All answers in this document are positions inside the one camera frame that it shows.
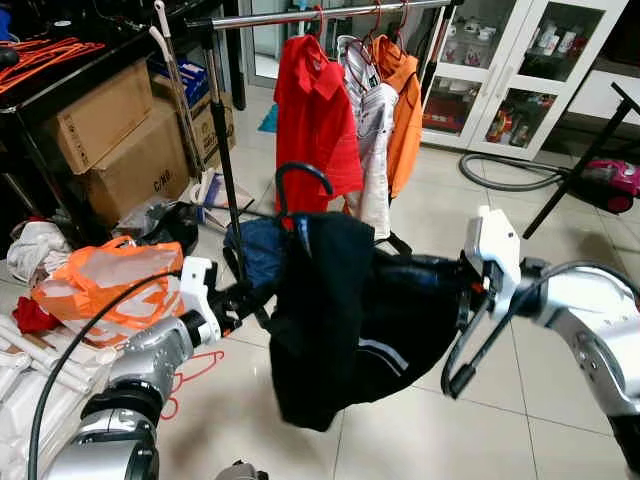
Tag black garment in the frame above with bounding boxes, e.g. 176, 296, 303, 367
264, 209, 483, 434

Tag red clothes hanger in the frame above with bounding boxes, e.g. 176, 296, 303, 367
157, 347, 230, 422

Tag navy cloth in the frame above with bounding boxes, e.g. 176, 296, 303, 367
222, 218, 292, 292

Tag black plastic bag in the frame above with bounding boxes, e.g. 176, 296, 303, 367
140, 200, 202, 257

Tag orange plastic bag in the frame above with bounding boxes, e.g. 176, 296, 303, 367
30, 235, 187, 347

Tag metal clothes rack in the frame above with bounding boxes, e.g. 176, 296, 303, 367
185, 0, 463, 291

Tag large printed cardboard box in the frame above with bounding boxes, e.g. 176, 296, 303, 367
85, 105, 197, 227

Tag small brown cardboard box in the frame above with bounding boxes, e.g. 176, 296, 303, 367
185, 90, 237, 167

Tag red polo shirt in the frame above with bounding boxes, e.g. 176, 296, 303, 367
273, 34, 365, 217

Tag white patterned shirt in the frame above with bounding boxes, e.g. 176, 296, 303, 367
335, 34, 400, 240

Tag small red cloth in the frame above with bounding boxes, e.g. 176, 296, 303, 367
12, 295, 62, 337

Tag pale grey cloth bundle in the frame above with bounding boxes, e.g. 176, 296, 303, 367
5, 220, 72, 287

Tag blue box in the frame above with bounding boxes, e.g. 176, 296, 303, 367
150, 55, 212, 107

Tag orange shirt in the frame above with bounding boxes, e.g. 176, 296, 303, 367
370, 34, 425, 200

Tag plain brown cardboard box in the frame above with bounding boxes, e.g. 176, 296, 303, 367
45, 60, 157, 177

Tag white long stick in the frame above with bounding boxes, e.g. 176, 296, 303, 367
150, 0, 217, 202

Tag pink vacuum cleaner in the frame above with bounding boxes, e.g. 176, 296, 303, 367
570, 157, 640, 215

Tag black table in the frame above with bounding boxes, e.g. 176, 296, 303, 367
0, 0, 241, 241

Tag orange clothes hangers pile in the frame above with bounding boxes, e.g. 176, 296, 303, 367
0, 38, 107, 97

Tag white glass door cabinet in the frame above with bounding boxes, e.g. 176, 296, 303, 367
415, 0, 632, 162

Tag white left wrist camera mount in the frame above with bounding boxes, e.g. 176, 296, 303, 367
177, 256, 222, 347

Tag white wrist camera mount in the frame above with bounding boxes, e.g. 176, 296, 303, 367
464, 204, 524, 320
177, 256, 222, 347

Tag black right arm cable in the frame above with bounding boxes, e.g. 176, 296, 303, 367
440, 262, 640, 401

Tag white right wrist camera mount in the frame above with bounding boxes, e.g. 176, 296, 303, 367
464, 204, 524, 320

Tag grey hose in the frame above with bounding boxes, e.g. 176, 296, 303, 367
457, 149, 582, 194

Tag black folding table frame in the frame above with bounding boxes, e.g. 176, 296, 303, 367
521, 79, 640, 240

